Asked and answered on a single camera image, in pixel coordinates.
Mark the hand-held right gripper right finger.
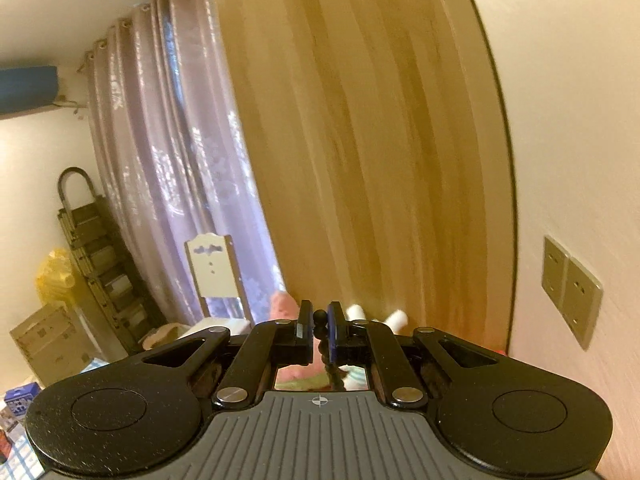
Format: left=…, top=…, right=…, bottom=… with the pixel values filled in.
left=327, top=302, right=501, bottom=407

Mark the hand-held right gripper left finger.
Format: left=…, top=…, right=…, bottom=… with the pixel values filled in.
left=142, top=301, right=315, bottom=409

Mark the brown bead necklace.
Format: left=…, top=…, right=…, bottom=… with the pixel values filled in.
left=313, top=310, right=348, bottom=392

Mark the pink starfish plush toy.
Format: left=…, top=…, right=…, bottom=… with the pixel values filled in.
left=269, top=290, right=326, bottom=392

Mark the white bunny plush toy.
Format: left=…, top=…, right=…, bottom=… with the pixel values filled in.
left=339, top=303, right=409, bottom=391

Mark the small white chair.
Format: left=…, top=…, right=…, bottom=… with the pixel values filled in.
left=184, top=234, right=253, bottom=333

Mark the purple patterned curtain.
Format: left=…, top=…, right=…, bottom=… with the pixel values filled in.
left=82, top=0, right=291, bottom=326

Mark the yellow plastic bag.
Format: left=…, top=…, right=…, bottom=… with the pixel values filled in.
left=34, top=247, right=82, bottom=307

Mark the cardboard box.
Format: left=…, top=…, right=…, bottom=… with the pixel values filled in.
left=9, top=302, right=99, bottom=382

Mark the small blue printed box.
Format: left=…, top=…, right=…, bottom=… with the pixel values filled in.
left=2, top=382, right=42, bottom=419

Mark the blue checked cloth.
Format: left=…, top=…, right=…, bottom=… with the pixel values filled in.
left=0, top=422, right=48, bottom=480

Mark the blue covered air conditioner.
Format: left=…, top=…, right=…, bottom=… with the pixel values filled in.
left=0, top=65, right=60, bottom=117

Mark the beige wall socket plate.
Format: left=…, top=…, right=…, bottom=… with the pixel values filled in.
left=564, top=256, right=603, bottom=351
left=541, top=235, right=571, bottom=312

